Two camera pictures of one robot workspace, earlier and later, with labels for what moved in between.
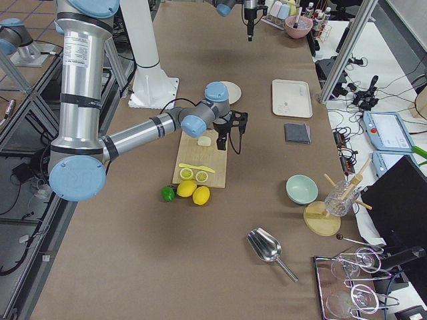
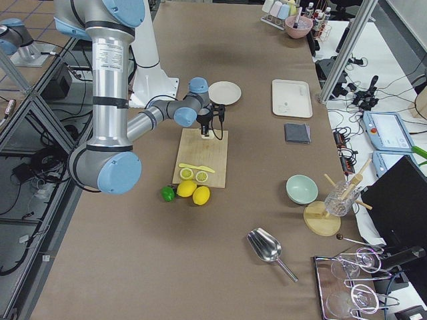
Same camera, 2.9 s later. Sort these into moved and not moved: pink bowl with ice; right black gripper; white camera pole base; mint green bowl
Moved: right black gripper
Not moved: pink bowl with ice; white camera pole base; mint green bowl
